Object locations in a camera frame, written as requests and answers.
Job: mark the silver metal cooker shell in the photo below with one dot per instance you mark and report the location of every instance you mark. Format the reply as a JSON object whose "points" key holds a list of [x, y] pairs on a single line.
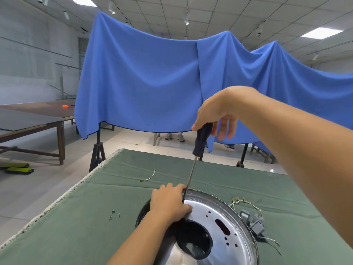
{"points": [[198, 206]]}

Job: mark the person's left hand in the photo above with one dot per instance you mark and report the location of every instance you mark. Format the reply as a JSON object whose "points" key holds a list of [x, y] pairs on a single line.
{"points": [[166, 202]]}

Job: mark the person's right hand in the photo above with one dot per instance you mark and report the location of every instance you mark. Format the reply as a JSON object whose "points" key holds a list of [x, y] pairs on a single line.
{"points": [[223, 103]]}

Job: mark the grey electrical component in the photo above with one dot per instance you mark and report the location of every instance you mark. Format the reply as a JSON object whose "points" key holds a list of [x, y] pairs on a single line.
{"points": [[252, 222]]}

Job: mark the large blue hanging cloth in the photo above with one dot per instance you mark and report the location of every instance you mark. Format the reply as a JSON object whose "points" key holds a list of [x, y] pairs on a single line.
{"points": [[303, 85], [138, 79]]}

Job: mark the person's left forearm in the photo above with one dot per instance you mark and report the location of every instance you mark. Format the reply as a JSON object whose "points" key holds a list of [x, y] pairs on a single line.
{"points": [[140, 242]]}

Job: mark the person's right fingers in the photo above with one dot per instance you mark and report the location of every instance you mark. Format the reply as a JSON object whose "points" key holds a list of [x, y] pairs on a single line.
{"points": [[224, 128]]}

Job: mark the person's right forearm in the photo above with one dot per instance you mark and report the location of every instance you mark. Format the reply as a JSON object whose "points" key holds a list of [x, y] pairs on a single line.
{"points": [[309, 146]]}

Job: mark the bright ceiling light panel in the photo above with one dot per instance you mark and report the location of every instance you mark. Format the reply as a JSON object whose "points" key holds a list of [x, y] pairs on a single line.
{"points": [[321, 33], [82, 0]]}

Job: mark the long brown wooden table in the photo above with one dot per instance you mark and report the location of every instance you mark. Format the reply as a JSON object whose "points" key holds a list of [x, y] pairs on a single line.
{"points": [[33, 111]]}

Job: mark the white ceiling spotlight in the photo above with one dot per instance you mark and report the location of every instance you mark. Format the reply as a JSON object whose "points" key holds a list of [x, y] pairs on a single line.
{"points": [[66, 15], [111, 7], [259, 29], [187, 18], [315, 56]]}

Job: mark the wooden bench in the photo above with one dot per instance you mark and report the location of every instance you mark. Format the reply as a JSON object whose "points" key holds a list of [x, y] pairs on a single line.
{"points": [[264, 155]]}

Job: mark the person's left thumb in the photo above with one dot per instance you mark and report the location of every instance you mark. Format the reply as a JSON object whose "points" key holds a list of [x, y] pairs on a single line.
{"points": [[186, 210]]}

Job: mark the green table cloth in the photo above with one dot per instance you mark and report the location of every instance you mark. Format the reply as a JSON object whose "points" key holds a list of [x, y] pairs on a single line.
{"points": [[82, 231]]}

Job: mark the yellow and black flat device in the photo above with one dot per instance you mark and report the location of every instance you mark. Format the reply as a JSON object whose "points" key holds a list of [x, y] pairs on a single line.
{"points": [[19, 170], [15, 165]]}

